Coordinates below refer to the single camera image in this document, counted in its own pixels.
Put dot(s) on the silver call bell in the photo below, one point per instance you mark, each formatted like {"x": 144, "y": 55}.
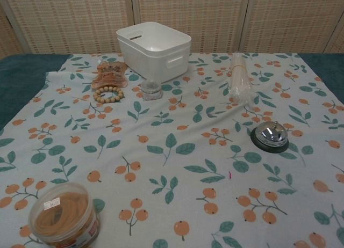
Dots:
{"x": 270, "y": 134}

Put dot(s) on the small clear plastic jar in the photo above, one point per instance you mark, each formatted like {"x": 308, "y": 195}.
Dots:
{"x": 151, "y": 91}

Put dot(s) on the fruit and leaf print tablecloth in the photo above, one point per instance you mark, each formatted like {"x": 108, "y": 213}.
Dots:
{"x": 172, "y": 156}

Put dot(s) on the white plastic storage bin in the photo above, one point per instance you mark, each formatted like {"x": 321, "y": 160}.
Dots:
{"x": 156, "y": 52}

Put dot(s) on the packaged amber hair claw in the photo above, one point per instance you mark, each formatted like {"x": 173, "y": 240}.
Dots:
{"x": 108, "y": 74}

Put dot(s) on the small pink scrap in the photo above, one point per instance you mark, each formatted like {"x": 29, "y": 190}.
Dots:
{"x": 230, "y": 175}

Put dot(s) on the bagged bundle of wooden sticks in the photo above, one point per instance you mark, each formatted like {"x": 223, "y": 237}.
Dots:
{"x": 240, "y": 73}

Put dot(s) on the woven bamboo folding screen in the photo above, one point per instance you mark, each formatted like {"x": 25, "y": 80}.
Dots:
{"x": 172, "y": 20}

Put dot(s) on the clear tub of rubber bands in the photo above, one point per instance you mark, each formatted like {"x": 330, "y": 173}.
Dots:
{"x": 63, "y": 218}

